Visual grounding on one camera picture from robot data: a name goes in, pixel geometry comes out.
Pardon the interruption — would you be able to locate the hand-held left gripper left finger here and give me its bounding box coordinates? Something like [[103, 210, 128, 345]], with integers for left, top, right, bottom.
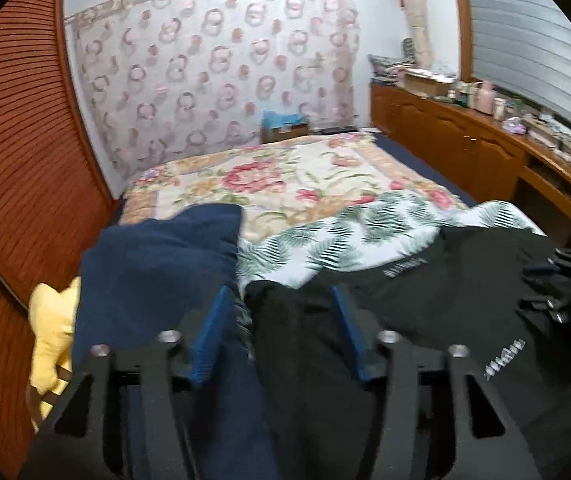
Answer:
[[18, 285, 246, 480]]

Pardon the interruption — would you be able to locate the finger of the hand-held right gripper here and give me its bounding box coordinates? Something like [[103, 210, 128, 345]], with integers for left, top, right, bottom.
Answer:
[[523, 261, 571, 279], [518, 297, 571, 327]]

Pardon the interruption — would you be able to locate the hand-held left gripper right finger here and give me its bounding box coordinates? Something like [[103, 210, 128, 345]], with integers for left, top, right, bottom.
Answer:
[[330, 285, 552, 480]]

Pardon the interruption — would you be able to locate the navy blue garment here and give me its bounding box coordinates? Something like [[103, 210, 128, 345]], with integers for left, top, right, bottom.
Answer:
[[72, 205, 286, 480]]

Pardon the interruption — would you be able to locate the black garment with white print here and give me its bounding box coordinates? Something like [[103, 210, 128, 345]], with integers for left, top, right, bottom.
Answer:
[[245, 225, 571, 480]]

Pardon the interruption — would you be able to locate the palm leaf print blanket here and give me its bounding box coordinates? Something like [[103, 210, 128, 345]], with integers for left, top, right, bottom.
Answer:
[[238, 192, 546, 291]]

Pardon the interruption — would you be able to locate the yellow cloth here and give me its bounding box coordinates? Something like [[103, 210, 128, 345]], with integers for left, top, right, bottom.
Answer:
[[28, 277, 83, 431]]

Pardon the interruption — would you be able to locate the pink bottle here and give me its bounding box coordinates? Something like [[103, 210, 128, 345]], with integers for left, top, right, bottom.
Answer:
[[475, 80, 496, 115]]

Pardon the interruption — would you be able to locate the floral quilt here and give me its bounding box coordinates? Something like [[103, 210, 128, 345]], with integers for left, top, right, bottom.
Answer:
[[118, 135, 469, 256]]

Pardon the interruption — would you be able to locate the long wooden cabinet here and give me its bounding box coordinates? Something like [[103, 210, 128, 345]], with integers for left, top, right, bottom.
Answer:
[[370, 82, 571, 246]]

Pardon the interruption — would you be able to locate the grey window blind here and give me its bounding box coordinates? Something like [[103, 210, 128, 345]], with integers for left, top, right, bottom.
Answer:
[[463, 0, 571, 126]]

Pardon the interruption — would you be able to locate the cardboard box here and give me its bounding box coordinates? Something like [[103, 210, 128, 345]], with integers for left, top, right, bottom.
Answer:
[[404, 70, 459, 98]]

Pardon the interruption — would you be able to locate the brown box with blue cloth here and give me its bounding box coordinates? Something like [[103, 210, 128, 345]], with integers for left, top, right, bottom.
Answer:
[[261, 110, 311, 143]]

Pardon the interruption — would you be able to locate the stack of folded cloths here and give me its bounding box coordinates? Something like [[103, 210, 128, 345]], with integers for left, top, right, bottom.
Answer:
[[369, 54, 416, 86]]

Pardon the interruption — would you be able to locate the beige lace curtain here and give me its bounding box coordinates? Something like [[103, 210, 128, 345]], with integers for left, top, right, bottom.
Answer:
[[393, 0, 433, 68]]

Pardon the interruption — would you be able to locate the wooden louvered door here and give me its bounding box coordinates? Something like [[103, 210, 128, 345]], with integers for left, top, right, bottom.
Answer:
[[0, 0, 116, 480]]

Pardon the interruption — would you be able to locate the ring patterned curtain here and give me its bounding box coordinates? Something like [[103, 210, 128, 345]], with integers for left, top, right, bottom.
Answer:
[[65, 0, 361, 186]]

